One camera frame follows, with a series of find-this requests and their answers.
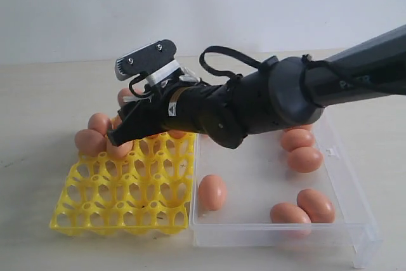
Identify brown egg tray corner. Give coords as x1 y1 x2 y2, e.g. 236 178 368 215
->
88 112 112 136

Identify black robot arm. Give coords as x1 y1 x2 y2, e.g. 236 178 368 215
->
107 27 405 149

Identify black camera cable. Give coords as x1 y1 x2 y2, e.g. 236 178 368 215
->
199 45 280 78

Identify clear plastic box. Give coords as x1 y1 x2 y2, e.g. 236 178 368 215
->
189 111 382 268

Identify brown egg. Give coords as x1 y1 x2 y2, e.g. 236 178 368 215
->
147 134 159 139
283 124 313 132
167 130 187 139
74 129 107 157
296 188 336 223
198 175 227 211
106 140 133 159
287 147 324 173
117 88 140 107
112 116 122 129
280 129 315 152
270 202 311 239

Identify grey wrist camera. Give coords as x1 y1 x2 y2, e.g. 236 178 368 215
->
115 39 180 86

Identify yellow plastic egg tray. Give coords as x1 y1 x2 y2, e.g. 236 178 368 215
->
49 133 198 236

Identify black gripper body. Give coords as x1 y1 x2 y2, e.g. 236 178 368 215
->
127 85 247 149

